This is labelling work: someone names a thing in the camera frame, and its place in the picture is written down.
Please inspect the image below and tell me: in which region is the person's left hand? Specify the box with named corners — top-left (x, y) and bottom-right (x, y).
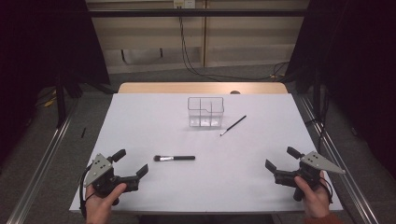
top-left (84, 182), bottom-right (128, 224)

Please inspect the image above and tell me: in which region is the black metal stand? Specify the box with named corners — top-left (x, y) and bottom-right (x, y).
top-left (55, 74), bottom-right (68, 129)
top-left (312, 68), bottom-right (329, 153)

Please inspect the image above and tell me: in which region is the black curtain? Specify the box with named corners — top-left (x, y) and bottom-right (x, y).
top-left (284, 0), bottom-right (396, 181)
top-left (0, 0), bottom-right (110, 169)

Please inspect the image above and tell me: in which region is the right hand-held gripper cable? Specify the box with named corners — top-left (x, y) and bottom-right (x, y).
top-left (318, 176), bottom-right (334, 205)

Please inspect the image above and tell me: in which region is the black hanging floor cable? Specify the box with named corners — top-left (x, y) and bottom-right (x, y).
top-left (178, 7), bottom-right (290, 82)

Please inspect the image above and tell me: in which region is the white wall socket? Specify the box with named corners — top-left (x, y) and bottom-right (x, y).
top-left (173, 0), bottom-right (196, 9)

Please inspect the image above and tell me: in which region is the thick black makeup brush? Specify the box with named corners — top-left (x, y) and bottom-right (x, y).
top-left (152, 154), bottom-right (196, 162)

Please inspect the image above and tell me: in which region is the white table cover board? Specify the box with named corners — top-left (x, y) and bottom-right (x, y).
top-left (68, 92), bottom-right (344, 216)

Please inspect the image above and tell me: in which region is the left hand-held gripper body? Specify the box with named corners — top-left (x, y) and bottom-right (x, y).
top-left (83, 153), bottom-right (140, 207)

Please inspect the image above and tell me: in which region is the left hand-held gripper cable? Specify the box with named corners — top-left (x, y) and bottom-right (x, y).
top-left (78, 163), bottom-right (95, 218)

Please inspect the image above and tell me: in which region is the wooden table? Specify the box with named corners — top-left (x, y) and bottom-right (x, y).
top-left (117, 81), bottom-right (289, 95)

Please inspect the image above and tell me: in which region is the hand-held gripper cable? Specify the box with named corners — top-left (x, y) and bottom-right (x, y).
top-left (318, 176), bottom-right (334, 205)
top-left (78, 163), bottom-right (95, 218)

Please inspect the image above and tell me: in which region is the clear plastic organizer box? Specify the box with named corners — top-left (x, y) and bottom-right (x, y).
top-left (187, 96), bottom-right (225, 128)

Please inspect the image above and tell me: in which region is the metal floor rail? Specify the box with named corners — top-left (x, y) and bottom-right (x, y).
top-left (298, 92), bottom-right (380, 224)
top-left (6, 99), bottom-right (79, 224)

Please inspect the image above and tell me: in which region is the person's right hand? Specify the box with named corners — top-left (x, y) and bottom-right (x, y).
top-left (293, 175), bottom-right (332, 219)

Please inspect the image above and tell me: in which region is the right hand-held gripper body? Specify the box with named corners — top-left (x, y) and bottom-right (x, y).
top-left (273, 150), bottom-right (347, 203)

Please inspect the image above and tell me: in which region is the thin black eyeliner pencil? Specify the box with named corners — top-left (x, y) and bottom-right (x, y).
top-left (219, 115), bottom-right (248, 137)

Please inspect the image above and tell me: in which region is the black horizontal bar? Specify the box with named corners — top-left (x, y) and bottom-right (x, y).
top-left (88, 8), bottom-right (307, 18)

